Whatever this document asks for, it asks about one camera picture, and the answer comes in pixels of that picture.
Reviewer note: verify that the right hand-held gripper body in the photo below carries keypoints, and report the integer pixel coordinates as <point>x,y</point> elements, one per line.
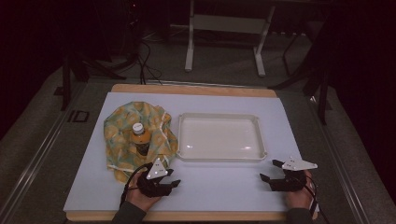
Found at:
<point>292,179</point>

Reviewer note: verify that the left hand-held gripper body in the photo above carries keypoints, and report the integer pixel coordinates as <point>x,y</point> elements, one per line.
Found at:
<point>155,183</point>

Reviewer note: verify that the orange drink bottle white cap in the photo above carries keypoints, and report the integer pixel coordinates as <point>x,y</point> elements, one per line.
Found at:
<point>140,138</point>

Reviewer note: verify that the yellow green patterned cloth bag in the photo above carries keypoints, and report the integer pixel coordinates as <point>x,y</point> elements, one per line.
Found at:
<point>124,149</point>

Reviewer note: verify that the white plastic tray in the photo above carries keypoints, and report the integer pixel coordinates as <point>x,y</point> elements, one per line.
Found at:
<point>221,138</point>

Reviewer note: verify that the person's right hand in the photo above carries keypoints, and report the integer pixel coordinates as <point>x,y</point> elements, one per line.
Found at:
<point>299,197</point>

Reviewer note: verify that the person's left hand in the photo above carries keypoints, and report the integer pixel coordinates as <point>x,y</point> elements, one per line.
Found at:
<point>140,197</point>

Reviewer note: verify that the white table mat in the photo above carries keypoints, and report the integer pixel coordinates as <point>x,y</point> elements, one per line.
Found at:
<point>218,180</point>

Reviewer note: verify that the black metal stand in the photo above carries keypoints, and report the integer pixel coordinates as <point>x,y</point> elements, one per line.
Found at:
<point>81,71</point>
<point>320,93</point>

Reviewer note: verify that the metal floor rail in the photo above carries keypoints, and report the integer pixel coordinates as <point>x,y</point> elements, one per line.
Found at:
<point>34,161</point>
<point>339,161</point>

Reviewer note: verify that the black rectangular floor bracket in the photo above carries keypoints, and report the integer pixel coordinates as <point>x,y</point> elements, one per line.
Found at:
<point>78,116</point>

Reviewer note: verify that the white metal desk frame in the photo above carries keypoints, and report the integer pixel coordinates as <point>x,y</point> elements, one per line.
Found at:
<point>229,23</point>

